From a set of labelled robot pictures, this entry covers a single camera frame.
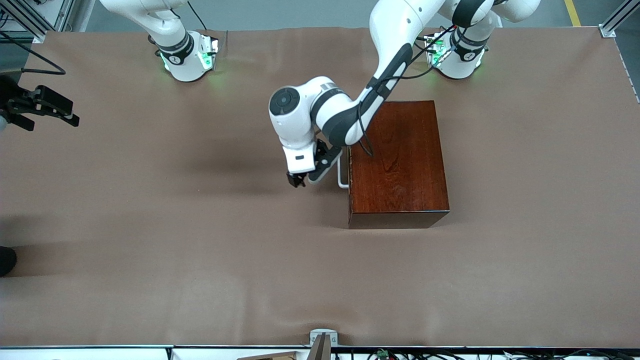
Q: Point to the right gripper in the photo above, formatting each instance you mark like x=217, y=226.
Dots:
x=14, y=104

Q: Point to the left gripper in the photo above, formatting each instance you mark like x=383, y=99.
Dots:
x=296, y=179

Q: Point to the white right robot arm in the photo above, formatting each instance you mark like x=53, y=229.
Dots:
x=185, y=65

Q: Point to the dark wooden cabinet box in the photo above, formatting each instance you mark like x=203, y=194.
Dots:
x=405, y=175

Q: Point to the brown table cover cloth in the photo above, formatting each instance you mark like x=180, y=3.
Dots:
x=250, y=280

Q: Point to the black round object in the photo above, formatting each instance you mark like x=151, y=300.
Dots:
x=6, y=261

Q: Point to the brown cardboard piece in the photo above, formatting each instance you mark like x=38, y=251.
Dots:
x=270, y=356

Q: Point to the green connector plug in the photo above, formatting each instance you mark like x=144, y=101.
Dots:
x=383, y=353

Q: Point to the aluminium frame profile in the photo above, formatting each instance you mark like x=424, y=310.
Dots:
x=607, y=31
x=39, y=35

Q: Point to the grey metal bracket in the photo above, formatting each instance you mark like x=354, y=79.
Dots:
x=320, y=345

